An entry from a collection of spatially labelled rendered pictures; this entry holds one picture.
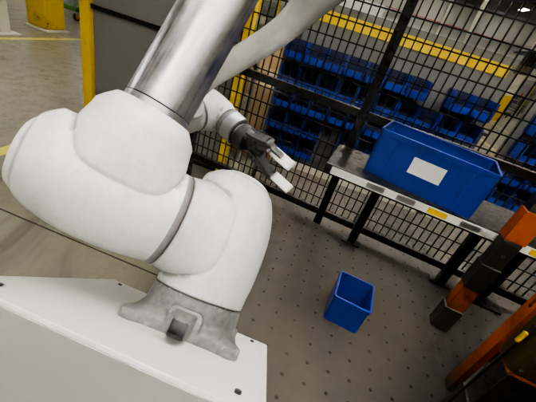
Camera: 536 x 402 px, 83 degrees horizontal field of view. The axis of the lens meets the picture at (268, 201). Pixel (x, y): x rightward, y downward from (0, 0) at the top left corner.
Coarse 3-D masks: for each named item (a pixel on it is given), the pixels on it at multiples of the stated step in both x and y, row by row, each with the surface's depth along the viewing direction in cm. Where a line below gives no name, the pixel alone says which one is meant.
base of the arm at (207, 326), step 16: (160, 288) 46; (128, 304) 44; (144, 304) 45; (160, 304) 45; (176, 304) 44; (192, 304) 44; (208, 304) 45; (128, 320) 42; (144, 320) 43; (160, 320) 43; (176, 320) 43; (192, 320) 41; (208, 320) 45; (224, 320) 47; (176, 336) 42; (192, 336) 43; (208, 336) 43; (224, 336) 45; (224, 352) 42
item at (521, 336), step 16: (512, 336) 55; (528, 336) 51; (512, 352) 53; (528, 352) 50; (496, 368) 57; (512, 368) 52; (528, 368) 51; (464, 384) 63; (480, 384) 59; (496, 384) 55; (512, 384) 54; (528, 384) 53; (448, 400) 63; (464, 400) 60; (480, 400) 58; (496, 400) 56; (512, 400) 55
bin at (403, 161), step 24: (384, 144) 83; (408, 144) 80; (432, 144) 91; (384, 168) 85; (408, 168) 82; (432, 168) 79; (456, 168) 77; (480, 168) 74; (432, 192) 81; (456, 192) 78; (480, 192) 76
